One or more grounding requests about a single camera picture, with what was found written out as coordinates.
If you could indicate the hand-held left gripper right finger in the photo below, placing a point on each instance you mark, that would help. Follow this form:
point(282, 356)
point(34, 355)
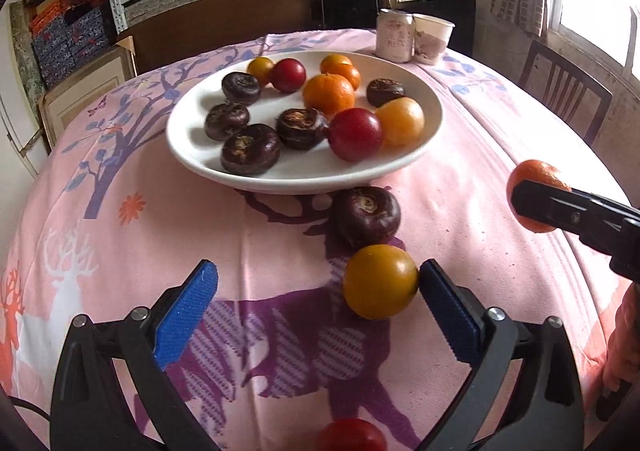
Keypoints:
point(447, 311)

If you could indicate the stack of blue floral boxes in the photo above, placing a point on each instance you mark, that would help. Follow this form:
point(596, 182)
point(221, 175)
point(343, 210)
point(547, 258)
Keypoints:
point(65, 46)

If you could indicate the orange mandarin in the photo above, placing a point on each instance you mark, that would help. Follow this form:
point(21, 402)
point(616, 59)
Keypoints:
point(540, 173)
point(328, 94)

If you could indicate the black glossy panel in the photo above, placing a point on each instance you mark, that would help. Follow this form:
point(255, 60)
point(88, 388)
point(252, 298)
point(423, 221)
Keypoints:
point(350, 1)

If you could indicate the dark wooden chair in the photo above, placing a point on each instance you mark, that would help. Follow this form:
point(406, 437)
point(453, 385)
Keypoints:
point(528, 62)

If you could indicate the yellow cherry tomato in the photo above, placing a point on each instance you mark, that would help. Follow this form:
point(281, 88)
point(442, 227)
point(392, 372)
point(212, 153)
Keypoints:
point(380, 288)

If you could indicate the green marbled board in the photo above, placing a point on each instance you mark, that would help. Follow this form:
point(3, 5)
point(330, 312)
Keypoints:
point(25, 56)

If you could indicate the white narrow door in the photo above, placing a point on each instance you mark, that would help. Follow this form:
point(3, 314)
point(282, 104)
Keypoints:
point(15, 131)

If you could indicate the pink deer print tablecloth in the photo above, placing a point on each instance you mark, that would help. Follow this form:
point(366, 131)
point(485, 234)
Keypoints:
point(450, 181)

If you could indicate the small orange cherry tomato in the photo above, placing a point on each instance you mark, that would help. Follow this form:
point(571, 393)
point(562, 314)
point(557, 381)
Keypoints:
point(259, 70)

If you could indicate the white ceramic plate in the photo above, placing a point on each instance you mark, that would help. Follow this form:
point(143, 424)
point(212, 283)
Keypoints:
point(310, 172)

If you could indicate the dark brown wooden board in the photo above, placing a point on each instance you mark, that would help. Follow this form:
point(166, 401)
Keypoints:
point(225, 16)

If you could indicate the beige framed panel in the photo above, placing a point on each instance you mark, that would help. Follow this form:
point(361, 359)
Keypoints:
point(75, 91)

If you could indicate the person's right hand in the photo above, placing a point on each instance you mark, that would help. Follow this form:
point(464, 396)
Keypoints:
point(624, 341)

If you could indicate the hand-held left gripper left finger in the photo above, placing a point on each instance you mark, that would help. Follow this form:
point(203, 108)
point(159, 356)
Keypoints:
point(185, 311)

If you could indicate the red cherry tomato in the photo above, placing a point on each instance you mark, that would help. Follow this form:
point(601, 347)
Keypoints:
point(355, 134)
point(288, 74)
point(350, 437)

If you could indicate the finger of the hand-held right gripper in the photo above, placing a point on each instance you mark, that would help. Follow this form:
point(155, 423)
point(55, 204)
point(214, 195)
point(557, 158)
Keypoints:
point(555, 206)

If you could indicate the white paper cup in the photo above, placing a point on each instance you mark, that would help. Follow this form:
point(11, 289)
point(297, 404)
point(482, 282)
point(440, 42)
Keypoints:
point(432, 41)

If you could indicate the pink drink can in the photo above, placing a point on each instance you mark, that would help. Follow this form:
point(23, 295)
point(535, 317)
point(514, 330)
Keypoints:
point(395, 36)

